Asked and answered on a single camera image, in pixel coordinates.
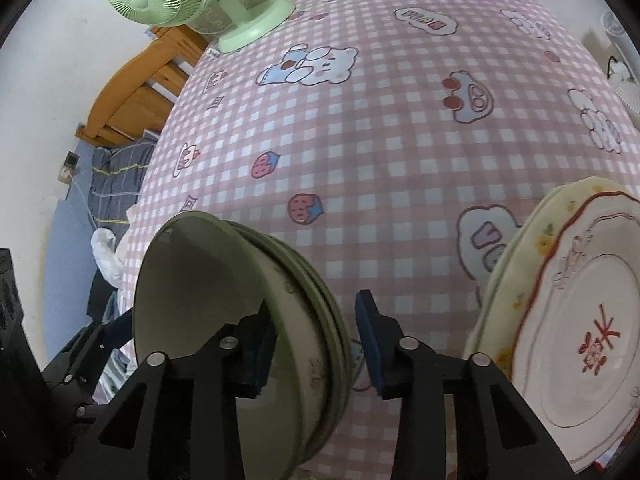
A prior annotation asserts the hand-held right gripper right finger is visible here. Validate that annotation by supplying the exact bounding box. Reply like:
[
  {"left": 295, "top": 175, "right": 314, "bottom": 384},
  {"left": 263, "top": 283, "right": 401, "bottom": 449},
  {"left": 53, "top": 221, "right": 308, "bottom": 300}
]
[{"left": 355, "top": 289, "right": 576, "bottom": 480}]

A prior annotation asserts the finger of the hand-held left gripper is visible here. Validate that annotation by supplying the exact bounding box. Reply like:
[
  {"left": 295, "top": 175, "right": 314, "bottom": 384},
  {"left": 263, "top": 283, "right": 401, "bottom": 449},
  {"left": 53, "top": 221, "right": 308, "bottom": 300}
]
[{"left": 42, "top": 307, "right": 136, "bottom": 403}]

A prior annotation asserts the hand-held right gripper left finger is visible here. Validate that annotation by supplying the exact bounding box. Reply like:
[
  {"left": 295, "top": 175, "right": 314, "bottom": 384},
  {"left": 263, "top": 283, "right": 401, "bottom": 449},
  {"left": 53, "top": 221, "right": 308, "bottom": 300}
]
[{"left": 55, "top": 305, "right": 278, "bottom": 480}]

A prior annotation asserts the green rimmed floral bowl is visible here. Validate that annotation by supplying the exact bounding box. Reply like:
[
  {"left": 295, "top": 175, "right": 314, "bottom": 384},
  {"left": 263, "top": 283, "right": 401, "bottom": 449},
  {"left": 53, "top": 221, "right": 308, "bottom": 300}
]
[
  {"left": 232, "top": 220, "right": 343, "bottom": 461},
  {"left": 132, "top": 210, "right": 328, "bottom": 480},
  {"left": 250, "top": 232, "right": 354, "bottom": 441}
]

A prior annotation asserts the large yellow floral plate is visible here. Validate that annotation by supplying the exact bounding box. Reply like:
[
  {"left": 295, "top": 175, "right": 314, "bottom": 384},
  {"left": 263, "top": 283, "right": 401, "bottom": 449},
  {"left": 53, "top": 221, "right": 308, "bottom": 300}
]
[{"left": 462, "top": 176, "right": 640, "bottom": 480}]

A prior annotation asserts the small red patterned plate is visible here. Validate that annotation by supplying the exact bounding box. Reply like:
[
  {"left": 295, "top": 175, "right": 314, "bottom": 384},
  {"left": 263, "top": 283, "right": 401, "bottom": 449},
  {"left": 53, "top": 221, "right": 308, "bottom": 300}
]
[{"left": 510, "top": 190, "right": 640, "bottom": 466}]

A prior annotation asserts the dark cloth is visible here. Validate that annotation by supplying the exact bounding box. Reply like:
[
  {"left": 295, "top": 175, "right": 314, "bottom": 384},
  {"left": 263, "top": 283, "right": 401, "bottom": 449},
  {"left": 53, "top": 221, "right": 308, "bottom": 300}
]
[{"left": 86, "top": 272, "right": 121, "bottom": 323}]

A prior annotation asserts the blue grey clothing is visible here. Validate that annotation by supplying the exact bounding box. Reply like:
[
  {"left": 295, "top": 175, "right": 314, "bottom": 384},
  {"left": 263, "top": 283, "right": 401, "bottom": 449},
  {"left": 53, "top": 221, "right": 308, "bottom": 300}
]
[{"left": 97, "top": 290, "right": 138, "bottom": 406}]

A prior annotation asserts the white plastic bag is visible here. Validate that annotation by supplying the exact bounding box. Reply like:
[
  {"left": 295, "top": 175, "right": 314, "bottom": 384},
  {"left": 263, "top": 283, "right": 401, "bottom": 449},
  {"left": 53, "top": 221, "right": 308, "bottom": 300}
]
[{"left": 90, "top": 227, "right": 126, "bottom": 291}]

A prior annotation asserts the grey plaid pillow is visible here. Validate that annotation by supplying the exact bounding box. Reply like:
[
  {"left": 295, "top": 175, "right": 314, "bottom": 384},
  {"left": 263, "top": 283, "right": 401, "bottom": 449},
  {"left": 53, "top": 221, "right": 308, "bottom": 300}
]
[{"left": 90, "top": 132, "right": 161, "bottom": 241}]

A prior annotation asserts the pink checked tablecloth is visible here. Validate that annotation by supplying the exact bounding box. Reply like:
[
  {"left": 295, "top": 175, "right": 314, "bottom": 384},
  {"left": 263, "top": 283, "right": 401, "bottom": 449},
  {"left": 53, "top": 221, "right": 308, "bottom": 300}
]
[{"left": 117, "top": 0, "right": 640, "bottom": 480}]

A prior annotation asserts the wooden bed headboard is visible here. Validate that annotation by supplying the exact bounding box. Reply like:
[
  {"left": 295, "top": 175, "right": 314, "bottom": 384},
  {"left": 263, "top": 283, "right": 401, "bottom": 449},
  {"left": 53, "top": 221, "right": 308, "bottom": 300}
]
[{"left": 75, "top": 25, "right": 211, "bottom": 148}]

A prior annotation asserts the green desk fan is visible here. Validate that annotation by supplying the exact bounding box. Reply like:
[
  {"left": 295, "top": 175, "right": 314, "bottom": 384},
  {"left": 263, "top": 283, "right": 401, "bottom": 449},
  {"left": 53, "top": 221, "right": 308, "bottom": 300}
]
[{"left": 102, "top": 0, "right": 297, "bottom": 54}]

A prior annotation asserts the white floor fan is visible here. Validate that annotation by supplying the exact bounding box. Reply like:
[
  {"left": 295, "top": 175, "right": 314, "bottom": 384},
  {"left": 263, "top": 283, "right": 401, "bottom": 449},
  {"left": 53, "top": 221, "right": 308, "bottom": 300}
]
[{"left": 582, "top": 10, "right": 640, "bottom": 128}]

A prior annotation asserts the thin white cable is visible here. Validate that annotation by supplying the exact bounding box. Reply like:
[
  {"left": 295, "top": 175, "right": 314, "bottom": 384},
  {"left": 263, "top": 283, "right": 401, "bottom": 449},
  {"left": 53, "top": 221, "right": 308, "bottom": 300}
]
[{"left": 72, "top": 172, "right": 98, "bottom": 226}]

